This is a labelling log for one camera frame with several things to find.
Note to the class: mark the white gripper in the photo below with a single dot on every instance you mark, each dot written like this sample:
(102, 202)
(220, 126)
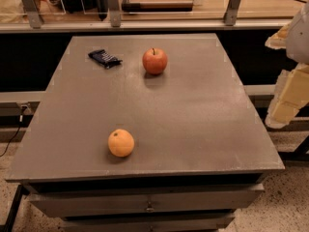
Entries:
(298, 38)

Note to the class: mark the red apple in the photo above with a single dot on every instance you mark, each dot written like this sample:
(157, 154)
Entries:
(154, 61)

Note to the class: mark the grey drawer cabinet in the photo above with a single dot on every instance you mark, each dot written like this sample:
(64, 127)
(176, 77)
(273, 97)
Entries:
(201, 150)

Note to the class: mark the dark blue snack packet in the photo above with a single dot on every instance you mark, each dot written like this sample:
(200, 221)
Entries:
(102, 57)

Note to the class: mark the orange fruit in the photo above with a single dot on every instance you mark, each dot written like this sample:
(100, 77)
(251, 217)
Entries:
(120, 143)

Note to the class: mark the metal railing frame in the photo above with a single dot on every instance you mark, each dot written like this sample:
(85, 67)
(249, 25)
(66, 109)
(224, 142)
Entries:
(43, 17)

